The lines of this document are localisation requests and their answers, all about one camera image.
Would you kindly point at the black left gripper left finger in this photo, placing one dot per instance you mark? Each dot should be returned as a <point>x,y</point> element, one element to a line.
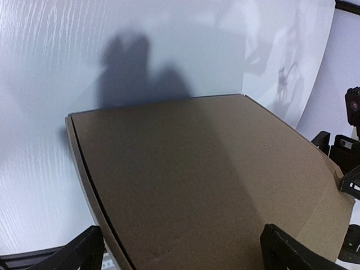
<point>86,251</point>

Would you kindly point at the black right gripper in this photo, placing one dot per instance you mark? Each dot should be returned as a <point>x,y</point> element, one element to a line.
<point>344,153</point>

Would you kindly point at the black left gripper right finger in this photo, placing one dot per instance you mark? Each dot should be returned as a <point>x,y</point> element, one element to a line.
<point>281,251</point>

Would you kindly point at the brown cardboard paper box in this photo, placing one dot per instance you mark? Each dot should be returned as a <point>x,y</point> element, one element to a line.
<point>191,184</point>

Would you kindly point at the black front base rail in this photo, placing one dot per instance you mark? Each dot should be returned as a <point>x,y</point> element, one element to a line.
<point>26,260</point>

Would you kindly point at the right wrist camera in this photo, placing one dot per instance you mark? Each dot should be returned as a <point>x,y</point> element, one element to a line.
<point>352,106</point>

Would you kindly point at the black enclosure frame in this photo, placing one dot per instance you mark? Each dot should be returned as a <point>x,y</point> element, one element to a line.
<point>347,7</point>

